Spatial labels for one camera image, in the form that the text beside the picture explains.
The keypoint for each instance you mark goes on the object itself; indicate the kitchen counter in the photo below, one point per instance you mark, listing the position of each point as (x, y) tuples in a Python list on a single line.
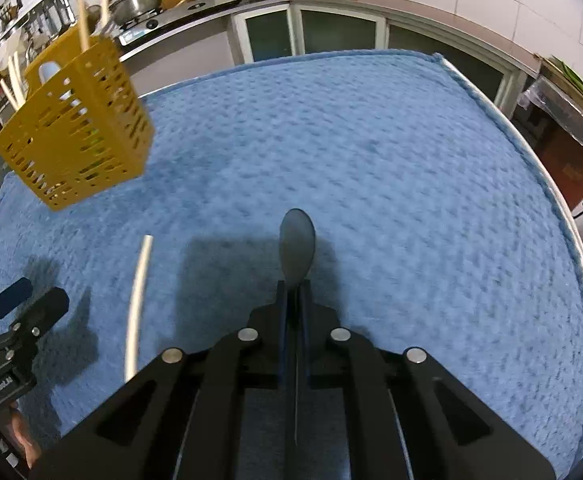
[(421, 15)]

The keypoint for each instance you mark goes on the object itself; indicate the green vegetables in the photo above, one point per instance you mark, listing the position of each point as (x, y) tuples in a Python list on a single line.
[(579, 82)]

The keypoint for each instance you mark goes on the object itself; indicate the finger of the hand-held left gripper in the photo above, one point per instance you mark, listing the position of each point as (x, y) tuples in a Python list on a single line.
[(13, 295), (41, 310)]

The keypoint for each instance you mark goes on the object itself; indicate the person's left hand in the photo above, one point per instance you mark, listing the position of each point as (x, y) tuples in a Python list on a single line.
[(23, 440)]

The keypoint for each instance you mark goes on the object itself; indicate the gas stove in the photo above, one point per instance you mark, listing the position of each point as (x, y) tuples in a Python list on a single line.
[(196, 7)]

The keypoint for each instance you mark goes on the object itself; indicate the grey metal spoon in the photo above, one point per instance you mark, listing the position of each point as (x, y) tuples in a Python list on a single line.
[(297, 240)]

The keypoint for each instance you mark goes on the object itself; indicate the white kitchen cabinets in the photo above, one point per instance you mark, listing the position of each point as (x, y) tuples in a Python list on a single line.
[(336, 32)]

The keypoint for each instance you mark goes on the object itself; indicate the wooden chopstick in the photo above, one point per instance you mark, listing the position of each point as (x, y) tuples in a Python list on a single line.
[(12, 85), (19, 77), (105, 5), (139, 305), (83, 5)]

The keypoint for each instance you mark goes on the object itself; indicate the yellow perforated utensil holder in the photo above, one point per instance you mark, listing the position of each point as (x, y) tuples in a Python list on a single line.
[(86, 130)]

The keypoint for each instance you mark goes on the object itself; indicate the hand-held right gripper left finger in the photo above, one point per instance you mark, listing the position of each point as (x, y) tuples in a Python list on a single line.
[(284, 310)]

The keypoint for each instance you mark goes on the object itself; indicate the plastic covered side table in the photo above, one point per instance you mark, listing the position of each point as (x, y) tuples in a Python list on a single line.
[(566, 115)]

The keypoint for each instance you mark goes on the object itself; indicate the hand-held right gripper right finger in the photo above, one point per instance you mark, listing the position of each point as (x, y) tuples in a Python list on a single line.
[(306, 310)]

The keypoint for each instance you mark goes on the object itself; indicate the blue towel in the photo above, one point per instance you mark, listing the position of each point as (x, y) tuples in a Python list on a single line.
[(371, 185)]

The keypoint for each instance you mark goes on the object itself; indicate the steel wall utensil rack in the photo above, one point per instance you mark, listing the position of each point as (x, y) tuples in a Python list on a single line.
[(26, 15)]

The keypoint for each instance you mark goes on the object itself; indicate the steel cooking pot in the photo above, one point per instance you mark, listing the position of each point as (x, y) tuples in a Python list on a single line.
[(139, 2)]

